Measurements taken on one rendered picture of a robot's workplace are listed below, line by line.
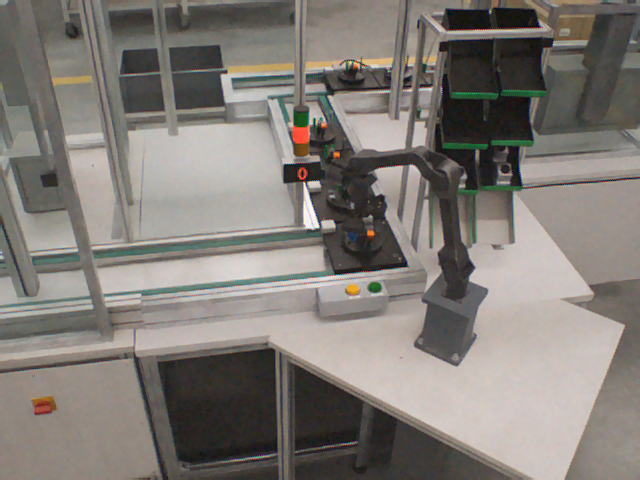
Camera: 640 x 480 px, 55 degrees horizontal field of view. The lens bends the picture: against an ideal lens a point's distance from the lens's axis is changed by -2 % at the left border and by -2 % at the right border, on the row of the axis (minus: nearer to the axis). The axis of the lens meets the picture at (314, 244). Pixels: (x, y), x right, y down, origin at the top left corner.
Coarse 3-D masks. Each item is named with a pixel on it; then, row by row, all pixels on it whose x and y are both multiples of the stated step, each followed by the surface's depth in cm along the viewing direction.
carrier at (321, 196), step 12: (312, 192) 234; (324, 192) 235; (336, 192) 231; (348, 192) 227; (312, 204) 230; (324, 204) 228; (336, 204) 225; (324, 216) 222; (336, 216) 223; (348, 216) 223; (372, 216) 223; (384, 216) 223
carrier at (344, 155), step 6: (324, 150) 250; (330, 150) 245; (348, 150) 260; (324, 156) 251; (330, 156) 245; (342, 156) 252; (348, 156) 256; (324, 162) 248; (342, 162) 248; (324, 168) 245; (324, 174) 244; (324, 180) 241; (306, 186) 240
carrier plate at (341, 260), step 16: (336, 224) 219; (384, 224) 219; (336, 240) 212; (384, 240) 212; (336, 256) 205; (352, 256) 205; (368, 256) 205; (384, 256) 205; (400, 256) 206; (336, 272) 200; (352, 272) 202
